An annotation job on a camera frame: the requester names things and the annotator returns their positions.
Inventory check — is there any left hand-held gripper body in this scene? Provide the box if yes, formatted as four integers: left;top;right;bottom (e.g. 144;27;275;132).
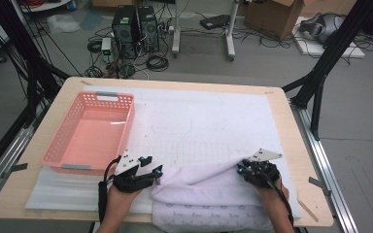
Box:
112;149;157;194

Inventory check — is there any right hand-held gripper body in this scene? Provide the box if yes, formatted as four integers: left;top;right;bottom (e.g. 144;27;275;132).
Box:
244;148;284;189

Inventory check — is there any pink plastic basket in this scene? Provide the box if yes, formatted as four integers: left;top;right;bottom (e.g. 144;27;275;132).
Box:
40;90;136;178

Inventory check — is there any lavender printed towel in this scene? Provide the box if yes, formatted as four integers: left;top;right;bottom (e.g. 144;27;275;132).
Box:
151;160;275;233

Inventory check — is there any person's right hand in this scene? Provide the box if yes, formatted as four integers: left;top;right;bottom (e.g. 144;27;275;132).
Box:
255;179;290;212

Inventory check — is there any person's left hand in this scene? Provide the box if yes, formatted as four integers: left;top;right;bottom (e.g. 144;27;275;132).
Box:
104;184;144;216

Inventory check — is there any thin wooden strip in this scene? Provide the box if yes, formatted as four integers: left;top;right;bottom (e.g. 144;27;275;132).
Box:
296;197;320;223

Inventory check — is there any white grid mat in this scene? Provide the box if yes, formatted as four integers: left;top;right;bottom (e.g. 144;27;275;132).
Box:
24;84;302;218

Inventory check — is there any small white device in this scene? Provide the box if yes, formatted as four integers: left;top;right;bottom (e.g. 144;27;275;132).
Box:
100;37;113;56

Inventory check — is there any black computer tower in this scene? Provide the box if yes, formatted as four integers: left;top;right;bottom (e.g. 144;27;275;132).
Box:
137;5;160;54
111;4;140;61

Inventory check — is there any white floor board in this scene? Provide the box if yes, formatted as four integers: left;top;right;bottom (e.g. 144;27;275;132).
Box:
291;16;366;60

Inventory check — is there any white metal stand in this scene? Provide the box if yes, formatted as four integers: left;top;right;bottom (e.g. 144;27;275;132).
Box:
171;0;241;62

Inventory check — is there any white power strip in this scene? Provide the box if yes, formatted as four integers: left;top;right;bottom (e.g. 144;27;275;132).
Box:
159;23;175;35

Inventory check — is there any flat black device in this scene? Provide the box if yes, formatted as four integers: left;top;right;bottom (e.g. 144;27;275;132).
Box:
199;14;231;31

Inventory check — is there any open cardboard box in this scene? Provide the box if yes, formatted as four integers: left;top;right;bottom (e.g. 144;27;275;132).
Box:
244;0;305;42

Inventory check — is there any clear plastic bag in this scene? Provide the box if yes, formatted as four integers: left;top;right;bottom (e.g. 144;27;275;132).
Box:
47;13;82;35

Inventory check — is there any grey headset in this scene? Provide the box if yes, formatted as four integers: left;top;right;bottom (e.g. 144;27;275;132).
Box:
299;12;346;45

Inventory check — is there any white round table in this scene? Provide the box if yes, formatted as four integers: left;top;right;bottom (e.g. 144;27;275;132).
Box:
18;0;72;14

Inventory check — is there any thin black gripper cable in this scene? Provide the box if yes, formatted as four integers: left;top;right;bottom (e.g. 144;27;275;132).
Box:
261;169;295;226

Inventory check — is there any grey metal bracket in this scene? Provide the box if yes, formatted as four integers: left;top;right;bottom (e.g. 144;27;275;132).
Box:
1;162;29;179
308;176;333;197

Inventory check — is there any aluminium rail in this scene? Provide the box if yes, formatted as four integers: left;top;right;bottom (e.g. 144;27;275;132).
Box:
0;106;47;212
289;100;358;233

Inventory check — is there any coiled black cable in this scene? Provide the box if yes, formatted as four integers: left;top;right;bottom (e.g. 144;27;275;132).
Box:
146;54;170;73
85;65;104;79
86;40;103;54

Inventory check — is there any black metal frame stand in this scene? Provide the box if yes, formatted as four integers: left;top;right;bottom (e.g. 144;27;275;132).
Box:
0;0;71;127
281;0;373;142

